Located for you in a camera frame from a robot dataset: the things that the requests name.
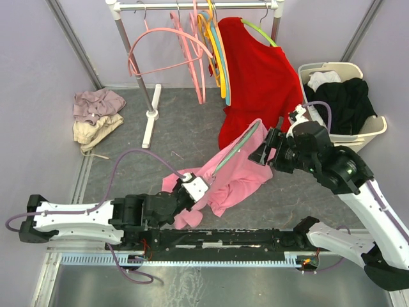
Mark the pink hanger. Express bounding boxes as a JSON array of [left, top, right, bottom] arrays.
[[127, 13, 212, 76], [169, 0, 208, 105]]

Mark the red t shirt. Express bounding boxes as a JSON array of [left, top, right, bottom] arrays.
[[218, 17, 302, 149]]

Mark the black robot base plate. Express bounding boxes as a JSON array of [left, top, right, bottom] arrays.
[[112, 228, 317, 262]]

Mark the light blue cable duct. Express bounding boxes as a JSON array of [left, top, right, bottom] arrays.
[[60, 251, 320, 267]]

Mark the mauve crumpled garment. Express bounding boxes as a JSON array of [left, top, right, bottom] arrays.
[[73, 88, 126, 125]]

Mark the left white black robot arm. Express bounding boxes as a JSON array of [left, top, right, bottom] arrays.
[[18, 183, 208, 249]]

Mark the yellow hanger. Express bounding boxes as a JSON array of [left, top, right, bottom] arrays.
[[197, 1, 226, 100]]

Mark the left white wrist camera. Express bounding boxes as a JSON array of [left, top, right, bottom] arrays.
[[181, 173, 210, 203]]

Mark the black garment in basket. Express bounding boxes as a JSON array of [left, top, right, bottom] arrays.
[[306, 78, 376, 134]]

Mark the teal wavy hanger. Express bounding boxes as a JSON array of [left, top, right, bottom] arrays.
[[212, 120, 260, 177]]

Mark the beige crumpled garment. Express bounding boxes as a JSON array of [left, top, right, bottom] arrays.
[[73, 114, 124, 159]]

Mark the pink t shirt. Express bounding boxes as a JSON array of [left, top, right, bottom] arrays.
[[174, 119, 273, 230]]

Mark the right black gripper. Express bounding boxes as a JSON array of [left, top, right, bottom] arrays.
[[248, 128, 318, 175]]

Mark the cream laundry basket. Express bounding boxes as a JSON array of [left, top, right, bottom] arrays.
[[298, 62, 388, 152]]

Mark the light blue hanger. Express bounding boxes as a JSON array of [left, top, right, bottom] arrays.
[[210, 17, 231, 106]]

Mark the white metal clothes rack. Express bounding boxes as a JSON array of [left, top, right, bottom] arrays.
[[105, 0, 286, 148]]

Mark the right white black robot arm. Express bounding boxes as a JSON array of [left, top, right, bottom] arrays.
[[249, 121, 408, 292]]

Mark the lime green hanger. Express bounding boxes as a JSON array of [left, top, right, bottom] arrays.
[[241, 8, 278, 47]]

